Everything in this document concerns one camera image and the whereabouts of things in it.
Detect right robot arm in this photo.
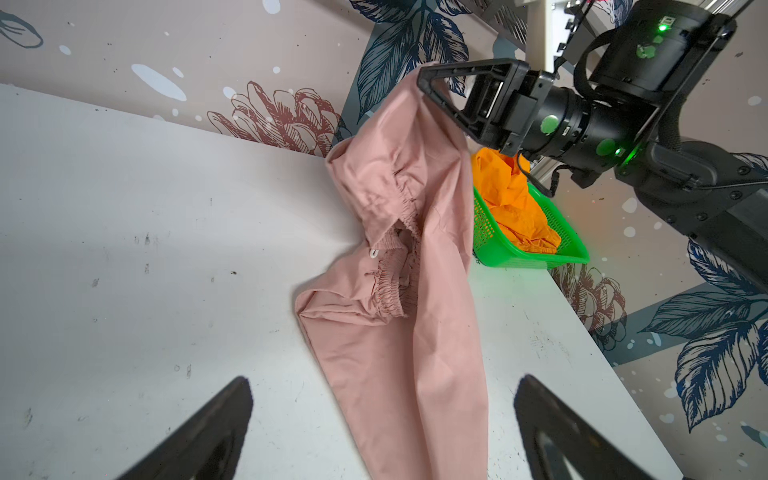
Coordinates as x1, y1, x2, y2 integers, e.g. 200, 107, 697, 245
417, 1, 767, 289

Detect green plastic basket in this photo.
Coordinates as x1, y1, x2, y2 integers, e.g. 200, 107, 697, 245
471, 179, 591, 270

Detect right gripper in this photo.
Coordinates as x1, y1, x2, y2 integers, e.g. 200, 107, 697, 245
417, 59, 555, 156

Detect orange shorts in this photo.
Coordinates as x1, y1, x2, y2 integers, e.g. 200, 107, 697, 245
472, 148, 561, 254

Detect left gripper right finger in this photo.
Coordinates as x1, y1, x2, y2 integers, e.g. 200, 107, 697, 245
514, 375, 650, 480

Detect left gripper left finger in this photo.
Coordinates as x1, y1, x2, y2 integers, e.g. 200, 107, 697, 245
121, 376, 253, 479

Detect pink shorts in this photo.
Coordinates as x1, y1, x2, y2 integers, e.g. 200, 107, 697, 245
295, 73, 488, 479

